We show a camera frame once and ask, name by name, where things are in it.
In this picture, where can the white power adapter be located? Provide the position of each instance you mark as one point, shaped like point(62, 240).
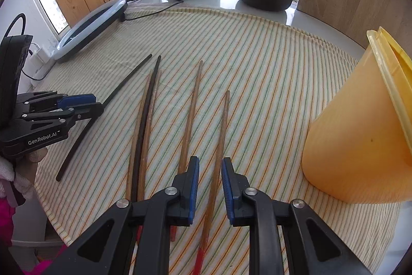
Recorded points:
point(41, 56)

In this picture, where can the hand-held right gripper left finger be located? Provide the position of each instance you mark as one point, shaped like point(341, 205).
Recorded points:
point(194, 184)

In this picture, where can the person's left forearm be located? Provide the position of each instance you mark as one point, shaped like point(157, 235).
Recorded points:
point(8, 210)

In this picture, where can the yellow plastic bin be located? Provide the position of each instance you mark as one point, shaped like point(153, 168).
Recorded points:
point(354, 139)

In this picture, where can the striped table cloth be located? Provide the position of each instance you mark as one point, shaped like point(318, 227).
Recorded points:
point(257, 85)

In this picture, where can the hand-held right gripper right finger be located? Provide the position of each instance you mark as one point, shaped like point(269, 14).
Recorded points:
point(225, 188)

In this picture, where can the person's left hand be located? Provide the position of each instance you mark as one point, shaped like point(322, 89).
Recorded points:
point(35, 155)

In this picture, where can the black chopstick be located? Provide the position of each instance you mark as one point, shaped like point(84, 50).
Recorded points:
point(151, 101)
point(128, 77)

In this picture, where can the wooden chopstick red end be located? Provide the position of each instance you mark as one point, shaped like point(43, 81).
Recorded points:
point(144, 162)
point(191, 120)
point(219, 149)
point(129, 165)

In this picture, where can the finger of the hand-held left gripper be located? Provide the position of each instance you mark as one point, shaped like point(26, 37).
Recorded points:
point(80, 98)
point(87, 109)

